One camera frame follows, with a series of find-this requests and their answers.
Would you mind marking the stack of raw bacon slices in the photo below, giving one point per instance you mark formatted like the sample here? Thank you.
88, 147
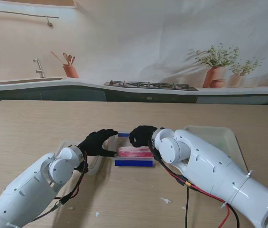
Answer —
134, 152

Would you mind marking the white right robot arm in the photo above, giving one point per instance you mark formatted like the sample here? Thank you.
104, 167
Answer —
207, 164

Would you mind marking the cream plastic tray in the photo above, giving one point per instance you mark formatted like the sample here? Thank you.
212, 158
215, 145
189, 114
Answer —
231, 140

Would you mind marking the clear lid with blue label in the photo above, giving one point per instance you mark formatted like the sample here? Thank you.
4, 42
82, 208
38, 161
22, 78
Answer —
96, 165

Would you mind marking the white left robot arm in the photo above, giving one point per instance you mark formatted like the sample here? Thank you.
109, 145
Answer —
29, 190

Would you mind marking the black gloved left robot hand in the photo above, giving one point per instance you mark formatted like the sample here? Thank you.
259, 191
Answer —
93, 143

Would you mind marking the large white paper scrap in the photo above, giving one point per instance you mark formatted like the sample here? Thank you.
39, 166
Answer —
166, 201

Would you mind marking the clear container with blue clips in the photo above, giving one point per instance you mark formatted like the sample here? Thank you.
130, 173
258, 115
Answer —
134, 163

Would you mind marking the kitchen print backdrop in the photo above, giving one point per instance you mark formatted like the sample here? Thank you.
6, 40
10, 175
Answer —
134, 47

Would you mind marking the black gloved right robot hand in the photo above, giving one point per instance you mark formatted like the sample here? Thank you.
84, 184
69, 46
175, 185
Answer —
141, 136

